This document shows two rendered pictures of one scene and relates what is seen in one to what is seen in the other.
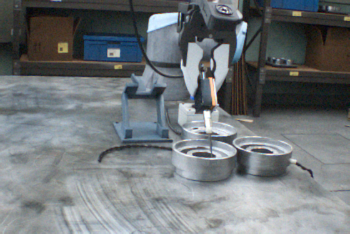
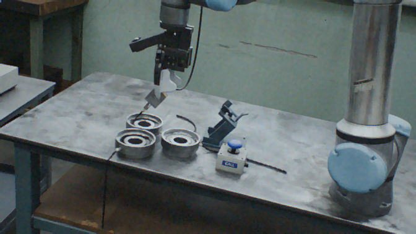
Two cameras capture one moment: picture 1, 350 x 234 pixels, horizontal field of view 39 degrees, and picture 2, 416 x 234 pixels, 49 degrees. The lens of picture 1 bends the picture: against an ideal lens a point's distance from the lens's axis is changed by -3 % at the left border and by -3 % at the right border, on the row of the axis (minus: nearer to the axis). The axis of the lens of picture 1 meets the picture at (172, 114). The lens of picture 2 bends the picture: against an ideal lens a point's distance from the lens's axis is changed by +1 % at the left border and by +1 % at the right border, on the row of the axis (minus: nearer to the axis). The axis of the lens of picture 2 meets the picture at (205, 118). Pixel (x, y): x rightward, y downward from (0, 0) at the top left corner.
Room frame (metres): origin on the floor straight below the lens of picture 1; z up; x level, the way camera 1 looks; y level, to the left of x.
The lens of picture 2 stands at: (1.42, -1.05, 1.39)
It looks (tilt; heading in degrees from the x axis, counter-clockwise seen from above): 24 degrees down; 114
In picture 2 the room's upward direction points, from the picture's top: 9 degrees clockwise
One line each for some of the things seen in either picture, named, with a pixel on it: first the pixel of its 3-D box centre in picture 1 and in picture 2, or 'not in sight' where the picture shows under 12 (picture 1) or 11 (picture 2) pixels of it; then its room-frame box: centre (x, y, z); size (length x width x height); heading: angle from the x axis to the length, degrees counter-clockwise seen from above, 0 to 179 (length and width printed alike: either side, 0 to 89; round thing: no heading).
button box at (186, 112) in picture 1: (197, 116); (234, 158); (1.08, -0.06, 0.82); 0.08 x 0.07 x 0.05; 14
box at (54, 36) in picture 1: (50, 36); not in sight; (4.33, 1.09, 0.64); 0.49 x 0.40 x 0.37; 109
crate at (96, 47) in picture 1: (112, 47); not in sight; (4.48, 0.57, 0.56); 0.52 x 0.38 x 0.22; 101
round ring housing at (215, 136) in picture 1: (208, 138); (180, 143); (0.93, -0.07, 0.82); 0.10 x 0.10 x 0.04
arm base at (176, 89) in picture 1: (165, 77); (364, 181); (1.40, 0.02, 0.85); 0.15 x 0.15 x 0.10
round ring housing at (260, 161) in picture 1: (261, 156); (134, 143); (0.84, -0.16, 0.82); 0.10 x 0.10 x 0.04
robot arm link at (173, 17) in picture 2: not in sight; (174, 15); (0.85, -0.04, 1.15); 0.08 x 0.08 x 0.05
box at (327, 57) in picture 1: (330, 47); not in sight; (5.00, -1.53, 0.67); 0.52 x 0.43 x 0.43; 104
